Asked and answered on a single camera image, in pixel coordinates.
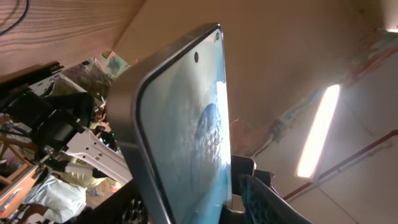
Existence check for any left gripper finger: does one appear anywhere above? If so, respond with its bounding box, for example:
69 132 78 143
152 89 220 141
239 175 312 224

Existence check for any smartphone with teal screen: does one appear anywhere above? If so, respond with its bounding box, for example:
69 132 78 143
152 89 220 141
106 23 232 223

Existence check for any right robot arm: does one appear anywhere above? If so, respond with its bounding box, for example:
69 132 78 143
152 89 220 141
1 88 132 185

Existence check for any ceiling fluorescent light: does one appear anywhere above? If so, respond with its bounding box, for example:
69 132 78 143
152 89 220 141
295 85 341 179

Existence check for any red ceiling pipe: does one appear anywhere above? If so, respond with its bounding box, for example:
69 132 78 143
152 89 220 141
283 129 397 200

